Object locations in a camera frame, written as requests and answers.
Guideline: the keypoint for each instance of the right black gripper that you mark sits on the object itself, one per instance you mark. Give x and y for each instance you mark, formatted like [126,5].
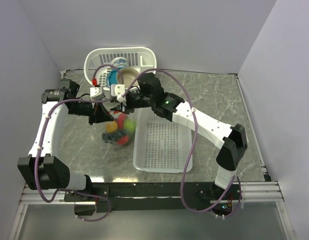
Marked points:
[128,108]

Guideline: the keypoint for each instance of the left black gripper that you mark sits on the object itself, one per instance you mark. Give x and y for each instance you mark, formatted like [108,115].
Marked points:
[99,114]

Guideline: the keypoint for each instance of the clear zip top bag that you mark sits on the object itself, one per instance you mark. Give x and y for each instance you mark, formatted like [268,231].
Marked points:
[115,115]

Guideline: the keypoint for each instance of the yellow fake lemon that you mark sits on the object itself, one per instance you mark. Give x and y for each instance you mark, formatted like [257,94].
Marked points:
[111,127]

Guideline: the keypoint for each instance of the green fake lime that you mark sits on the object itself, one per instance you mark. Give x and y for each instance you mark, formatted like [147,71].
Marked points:
[129,125]

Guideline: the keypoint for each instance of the dark fake grapes bunch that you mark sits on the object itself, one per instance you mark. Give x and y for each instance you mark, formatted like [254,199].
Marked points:
[113,136]

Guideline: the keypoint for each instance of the red fake apple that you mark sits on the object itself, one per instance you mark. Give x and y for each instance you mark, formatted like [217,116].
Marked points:
[123,140]

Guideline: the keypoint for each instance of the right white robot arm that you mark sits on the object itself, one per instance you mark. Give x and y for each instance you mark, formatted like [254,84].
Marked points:
[231,140]

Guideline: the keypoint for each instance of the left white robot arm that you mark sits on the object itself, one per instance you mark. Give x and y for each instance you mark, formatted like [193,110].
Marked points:
[42,168]

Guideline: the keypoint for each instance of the blue scalloped plate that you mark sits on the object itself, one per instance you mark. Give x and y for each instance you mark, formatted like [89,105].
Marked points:
[112,78]

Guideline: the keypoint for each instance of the beige ceramic bowl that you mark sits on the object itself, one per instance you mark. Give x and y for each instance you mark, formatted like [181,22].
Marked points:
[126,75]

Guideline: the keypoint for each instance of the blue floral white bowl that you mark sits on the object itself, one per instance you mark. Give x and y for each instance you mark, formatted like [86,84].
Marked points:
[120,62]

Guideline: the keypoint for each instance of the white round dish rack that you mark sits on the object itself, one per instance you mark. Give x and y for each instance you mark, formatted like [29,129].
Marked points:
[138,58]

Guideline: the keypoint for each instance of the white perforated rectangular basket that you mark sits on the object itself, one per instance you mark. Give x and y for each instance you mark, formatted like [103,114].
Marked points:
[160,146]

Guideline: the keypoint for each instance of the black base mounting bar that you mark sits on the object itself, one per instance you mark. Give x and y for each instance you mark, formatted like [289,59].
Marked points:
[103,197]

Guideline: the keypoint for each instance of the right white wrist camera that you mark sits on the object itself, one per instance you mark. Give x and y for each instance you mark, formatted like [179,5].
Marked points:
[117,92]

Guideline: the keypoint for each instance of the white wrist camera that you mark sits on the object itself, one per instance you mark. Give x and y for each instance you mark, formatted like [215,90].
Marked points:
[96,93]
[117,92]

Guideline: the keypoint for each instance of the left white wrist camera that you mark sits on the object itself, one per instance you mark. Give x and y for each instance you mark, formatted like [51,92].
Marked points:
[96,93]

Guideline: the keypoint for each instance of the aluminium frame rail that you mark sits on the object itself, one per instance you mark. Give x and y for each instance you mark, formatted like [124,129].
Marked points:
[251,192]

